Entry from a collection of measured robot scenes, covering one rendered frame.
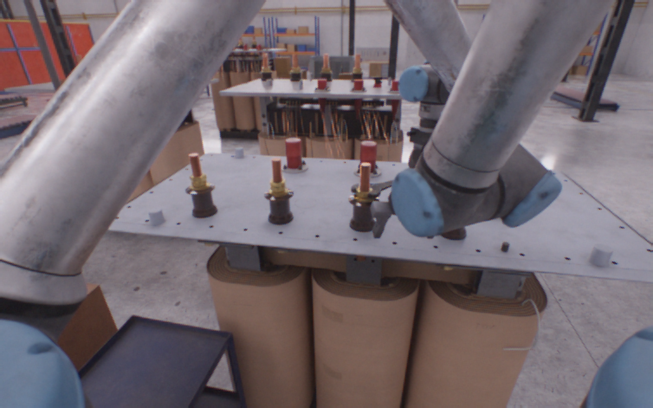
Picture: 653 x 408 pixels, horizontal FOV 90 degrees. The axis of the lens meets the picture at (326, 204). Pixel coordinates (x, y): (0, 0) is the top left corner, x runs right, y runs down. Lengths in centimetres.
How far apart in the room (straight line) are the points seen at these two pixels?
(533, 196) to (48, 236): 54
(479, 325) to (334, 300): 50
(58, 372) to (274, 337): 121
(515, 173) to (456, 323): 87
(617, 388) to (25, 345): 37
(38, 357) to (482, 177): 40
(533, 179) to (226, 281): 110
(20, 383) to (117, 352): 125
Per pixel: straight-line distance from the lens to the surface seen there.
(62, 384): 29
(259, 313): 137
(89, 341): 187
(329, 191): 127
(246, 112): 699
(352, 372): 151
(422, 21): 60
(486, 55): 34
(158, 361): 142
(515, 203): 50
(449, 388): 155
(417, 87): 93
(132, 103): 39
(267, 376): 166
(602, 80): 1056
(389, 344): 137
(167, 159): 333
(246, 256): 126
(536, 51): 33
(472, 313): 126
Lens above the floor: 190
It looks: 27 degrees down
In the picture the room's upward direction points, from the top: straight up
